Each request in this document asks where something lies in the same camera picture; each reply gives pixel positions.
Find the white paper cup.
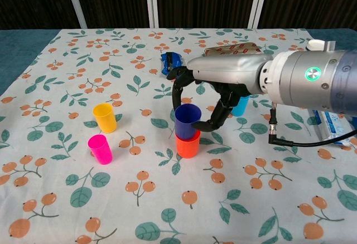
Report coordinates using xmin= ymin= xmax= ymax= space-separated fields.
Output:
xmin=306 ymin=39 xmax=326 ymax=52

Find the blue snack packet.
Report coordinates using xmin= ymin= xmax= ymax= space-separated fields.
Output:
xmin=160 ymin=51 xmax=185 ymax=75

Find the pink plastic cup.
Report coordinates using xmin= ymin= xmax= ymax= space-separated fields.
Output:
xmin=87 ymin=134 xmax=113 ymax=166

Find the yellow plastic cup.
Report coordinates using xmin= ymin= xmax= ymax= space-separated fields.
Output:
xmin=92 ymin=103 xmax=117 ymax=134

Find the white blue toothpaste tube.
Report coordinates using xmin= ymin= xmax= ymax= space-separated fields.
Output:
xmin=308 ymin=109 xmax=355 ymax=147

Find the large orange plastic cup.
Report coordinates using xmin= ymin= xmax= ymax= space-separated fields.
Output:
xmin=175 ymin=129 xmax=201 ymax=159

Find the dark blue plastic cup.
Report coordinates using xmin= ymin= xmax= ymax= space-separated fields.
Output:
xmin=175 ymin=104 xmax=202 ymax=139

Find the light blue plastic cup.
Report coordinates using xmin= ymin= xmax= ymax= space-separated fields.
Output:
xmin=231 ymin=95 xmax=250 ymax=117

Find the dark slatted partition panel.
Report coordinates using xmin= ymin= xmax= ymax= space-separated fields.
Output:
xmin=259 ymin=0 xmax=357 ymax=30
xmin=0 ymin=0 xmax=80 ymax=30
xmin=69 ymin=0 xmax=151 ymax=29
xmin=156 ymin=0 xmax=259 ymax=29

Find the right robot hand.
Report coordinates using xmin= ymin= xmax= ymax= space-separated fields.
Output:
xmin=166 ymin=53 xmax=274 ymax=133

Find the gold red-print wrapped package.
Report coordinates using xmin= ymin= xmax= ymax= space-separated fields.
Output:
xmin=204 ymin=41 xmax=262 ymax=58

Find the floral print tablecloth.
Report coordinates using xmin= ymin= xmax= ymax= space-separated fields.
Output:
xmin=0 ymin=28 xmax=357 ymax=244

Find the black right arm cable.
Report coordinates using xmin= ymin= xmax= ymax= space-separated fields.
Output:
xmin=268 ymin=103 xmax=357 ymax=147

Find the white partition post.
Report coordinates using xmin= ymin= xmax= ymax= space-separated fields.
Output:
xmin=62 ymin=0 xmax=88 ymax=29
xmin=247 ymin=0 xmax=271 ymax=29
xmin=144 ymin=0 xmax=160 ymax=29

